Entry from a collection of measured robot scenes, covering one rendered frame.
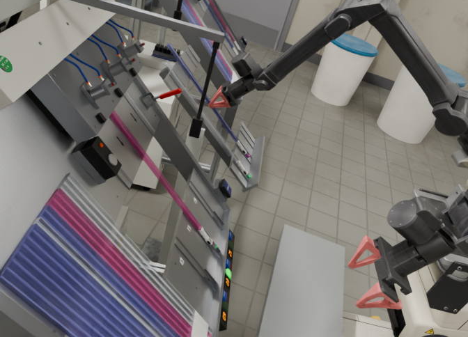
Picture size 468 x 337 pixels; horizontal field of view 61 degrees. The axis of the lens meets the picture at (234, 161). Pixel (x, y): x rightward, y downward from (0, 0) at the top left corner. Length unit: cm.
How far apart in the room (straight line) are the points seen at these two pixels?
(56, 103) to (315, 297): 96
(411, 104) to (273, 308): 296
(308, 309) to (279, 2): 410
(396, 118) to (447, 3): 157
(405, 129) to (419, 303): 292
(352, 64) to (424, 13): 131
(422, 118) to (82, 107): 351
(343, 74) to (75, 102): 348
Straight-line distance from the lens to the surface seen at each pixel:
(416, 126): 403
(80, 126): 76
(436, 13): 508
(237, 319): 194
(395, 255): 81
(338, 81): 408
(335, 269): 147
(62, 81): 76
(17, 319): 61
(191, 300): 98
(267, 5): 501
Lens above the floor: 158
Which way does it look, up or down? 35 degrees down
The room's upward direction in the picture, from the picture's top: 18 degrees clockwise
